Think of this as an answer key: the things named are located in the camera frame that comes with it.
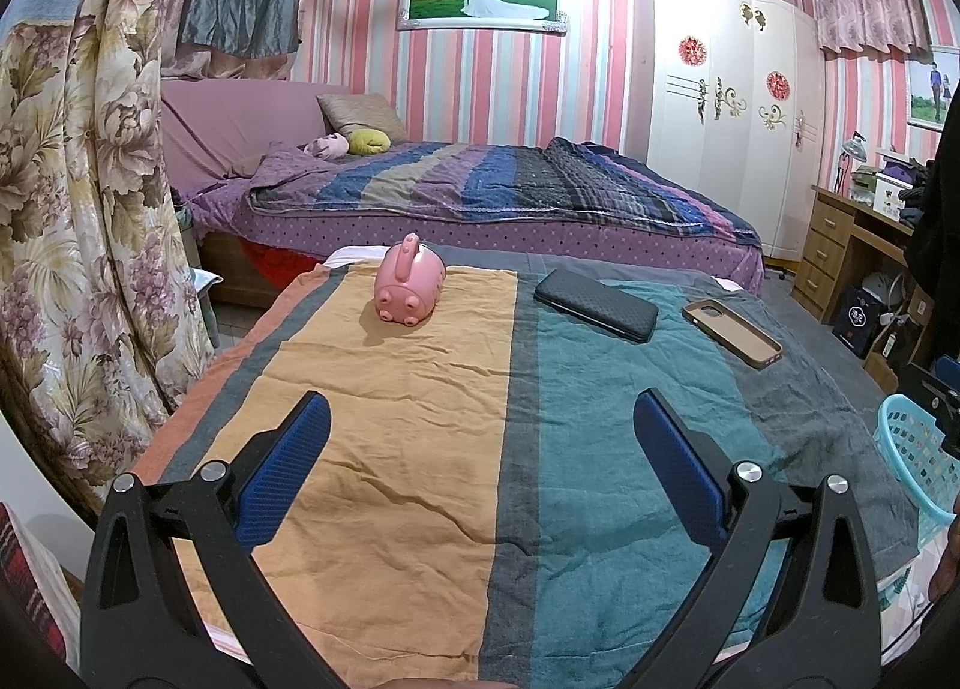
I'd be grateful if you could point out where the small framed photo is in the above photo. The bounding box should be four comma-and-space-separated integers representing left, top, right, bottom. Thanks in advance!
903, 47, 960, 132

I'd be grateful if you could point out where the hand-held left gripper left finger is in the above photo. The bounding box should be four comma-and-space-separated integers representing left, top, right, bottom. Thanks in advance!
78, 390, 343, 689

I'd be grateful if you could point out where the wooden desk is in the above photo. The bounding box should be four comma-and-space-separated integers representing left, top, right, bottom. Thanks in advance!
790, 184, 921, 327

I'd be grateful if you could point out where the dark cloth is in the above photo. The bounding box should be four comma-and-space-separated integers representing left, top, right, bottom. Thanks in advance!
903, 0, 960, 361

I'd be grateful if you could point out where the person's right hand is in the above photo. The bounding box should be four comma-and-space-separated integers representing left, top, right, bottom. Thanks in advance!
928, 507, 960, 604

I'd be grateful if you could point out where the pink piggy bank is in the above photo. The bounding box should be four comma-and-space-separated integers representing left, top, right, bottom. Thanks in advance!
373, 232, 449, 325

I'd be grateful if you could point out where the white wardrobe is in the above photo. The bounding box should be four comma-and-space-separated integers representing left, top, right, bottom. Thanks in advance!
625, 0, 827, 264

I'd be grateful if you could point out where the pink valance curtain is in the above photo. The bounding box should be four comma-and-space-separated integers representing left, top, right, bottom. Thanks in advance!
809, 0, 932, 58

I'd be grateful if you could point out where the pink plush toy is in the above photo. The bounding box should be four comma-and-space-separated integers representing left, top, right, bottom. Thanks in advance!
303, 131, 350, 160

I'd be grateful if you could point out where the floral curtain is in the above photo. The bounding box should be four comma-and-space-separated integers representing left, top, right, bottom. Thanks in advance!
0, 0, 220, 526

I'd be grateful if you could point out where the black textured case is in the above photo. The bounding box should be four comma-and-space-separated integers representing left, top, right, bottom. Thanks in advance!
533, 266, 660, 346

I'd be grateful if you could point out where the cardboard box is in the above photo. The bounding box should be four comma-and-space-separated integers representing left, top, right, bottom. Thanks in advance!
862, 283, 929, 394

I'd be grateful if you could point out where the light blue plastic basket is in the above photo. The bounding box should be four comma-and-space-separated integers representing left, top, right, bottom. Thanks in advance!
875, 394, 960, 557

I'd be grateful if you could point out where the red plaid cloth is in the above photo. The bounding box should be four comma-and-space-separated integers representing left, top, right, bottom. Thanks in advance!
0, 501, 81, 676

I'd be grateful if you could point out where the striped purple quilt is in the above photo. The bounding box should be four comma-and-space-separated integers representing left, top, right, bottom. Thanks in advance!
250, 137, 763, 244

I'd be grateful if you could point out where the desk lamp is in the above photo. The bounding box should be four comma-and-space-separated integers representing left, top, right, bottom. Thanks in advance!
833, 129, 870, 194

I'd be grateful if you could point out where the mauve covered headboard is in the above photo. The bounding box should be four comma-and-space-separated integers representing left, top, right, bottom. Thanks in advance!
160, 79, 355, 204

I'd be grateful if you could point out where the white fan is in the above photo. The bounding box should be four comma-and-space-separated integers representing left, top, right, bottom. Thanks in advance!
858, 270, 913, 309

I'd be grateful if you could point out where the tan phone case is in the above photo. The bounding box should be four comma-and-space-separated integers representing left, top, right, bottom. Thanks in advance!
682, 298, 785, 370

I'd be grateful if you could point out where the black box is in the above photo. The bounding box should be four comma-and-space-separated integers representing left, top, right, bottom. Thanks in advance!
830, 283, 887, 349

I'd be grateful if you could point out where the tan pillow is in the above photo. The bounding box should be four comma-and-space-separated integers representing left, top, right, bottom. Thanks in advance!
316, 92, 410, 143

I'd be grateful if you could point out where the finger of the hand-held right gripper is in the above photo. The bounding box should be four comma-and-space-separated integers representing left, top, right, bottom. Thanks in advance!
898, 356, 960, 436

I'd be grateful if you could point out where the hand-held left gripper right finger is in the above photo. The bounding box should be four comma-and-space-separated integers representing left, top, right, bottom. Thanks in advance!
622, 388, 883, 689

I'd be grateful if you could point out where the purple dotted bed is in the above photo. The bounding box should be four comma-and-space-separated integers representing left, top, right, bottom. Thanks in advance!
176, 134, 767, 309

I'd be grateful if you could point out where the yellow plush toy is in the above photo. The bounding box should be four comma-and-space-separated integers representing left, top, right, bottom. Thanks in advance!
346, 127, 390, 158

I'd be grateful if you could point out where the white box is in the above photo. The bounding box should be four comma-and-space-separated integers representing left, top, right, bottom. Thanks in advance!
854, 163, 914, 218

